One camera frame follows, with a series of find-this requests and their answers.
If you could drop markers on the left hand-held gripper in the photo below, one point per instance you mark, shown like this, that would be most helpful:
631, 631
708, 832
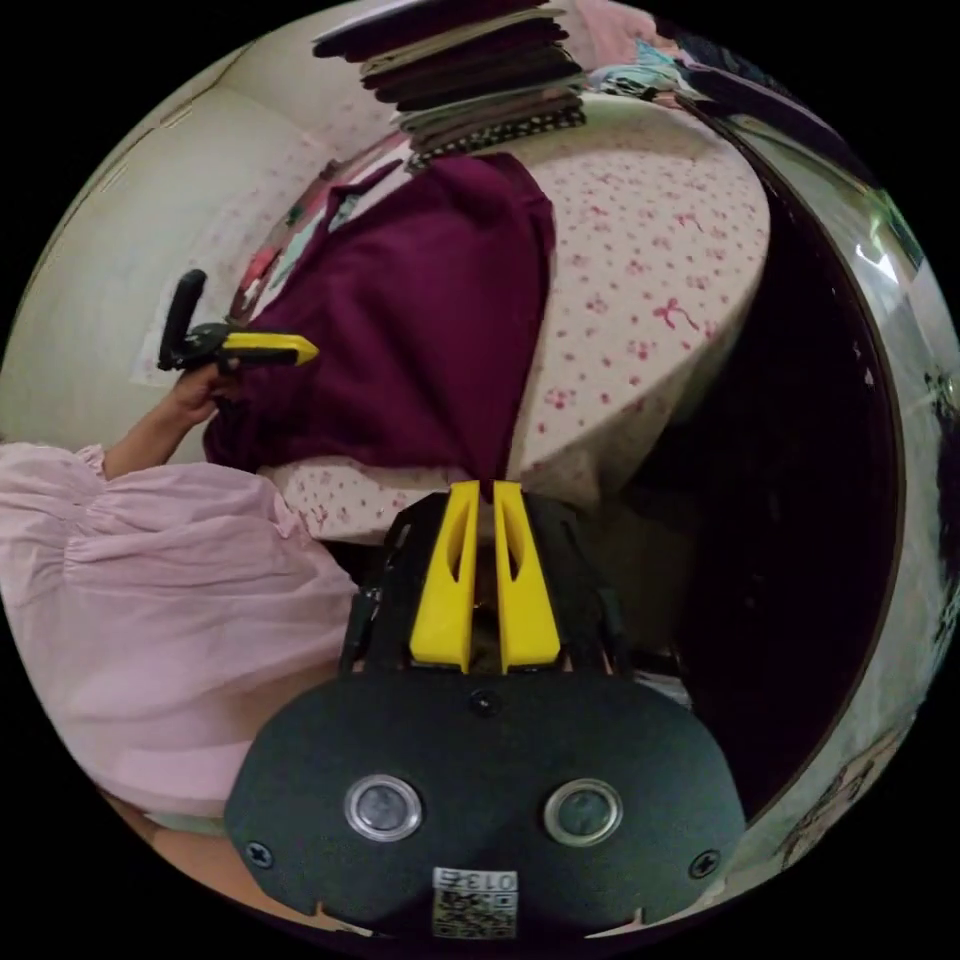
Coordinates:
196, 343

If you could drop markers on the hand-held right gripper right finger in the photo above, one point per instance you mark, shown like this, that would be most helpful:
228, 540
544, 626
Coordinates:
529, 600

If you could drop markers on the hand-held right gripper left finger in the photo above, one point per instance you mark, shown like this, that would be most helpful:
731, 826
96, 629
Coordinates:
444, 600

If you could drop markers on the purple long sleeve shirt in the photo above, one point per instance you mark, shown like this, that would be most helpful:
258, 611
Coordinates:
390, 315

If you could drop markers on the person's left forearm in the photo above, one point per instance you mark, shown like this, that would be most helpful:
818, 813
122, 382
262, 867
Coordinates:
146, 435

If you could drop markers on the person's left hand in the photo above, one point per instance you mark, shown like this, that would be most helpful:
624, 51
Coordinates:
201, 396

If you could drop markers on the person's body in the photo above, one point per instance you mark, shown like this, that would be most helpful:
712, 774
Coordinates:
150, 615

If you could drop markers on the pile of clothes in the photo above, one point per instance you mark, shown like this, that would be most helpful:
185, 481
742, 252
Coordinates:
465, 75

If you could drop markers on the bed with pink printed sheet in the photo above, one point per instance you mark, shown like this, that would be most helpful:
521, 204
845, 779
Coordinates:
645, 270

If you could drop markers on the heap of mixed clothes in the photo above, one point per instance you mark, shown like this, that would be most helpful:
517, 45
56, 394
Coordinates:
645, 56

